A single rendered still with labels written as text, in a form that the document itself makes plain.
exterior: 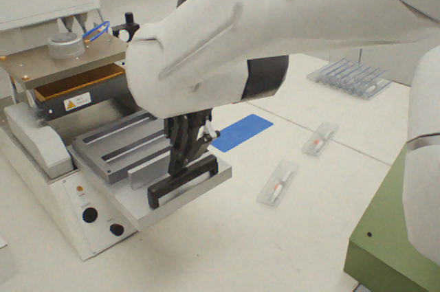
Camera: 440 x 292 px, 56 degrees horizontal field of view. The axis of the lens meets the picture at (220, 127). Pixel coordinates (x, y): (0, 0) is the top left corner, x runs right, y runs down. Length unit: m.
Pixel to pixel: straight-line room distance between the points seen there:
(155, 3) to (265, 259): 1.15
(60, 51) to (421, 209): 0.81
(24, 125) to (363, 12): 0.86
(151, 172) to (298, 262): 0.38
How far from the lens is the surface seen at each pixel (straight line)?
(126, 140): 0.89
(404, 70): 3.28
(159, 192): 0.74
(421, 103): 0.51
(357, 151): 1.30
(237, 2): 0.29
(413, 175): 0.49
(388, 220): 0.87
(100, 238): 1.00
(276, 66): 0.46
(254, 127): 1.36
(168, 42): 0.37
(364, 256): 0.89
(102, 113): 1.14
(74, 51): 1.03
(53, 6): 1.17
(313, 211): 1.07
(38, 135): 0.97
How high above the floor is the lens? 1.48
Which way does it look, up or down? 32 degrees down
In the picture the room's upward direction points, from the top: 2 degrees counter-clockwise
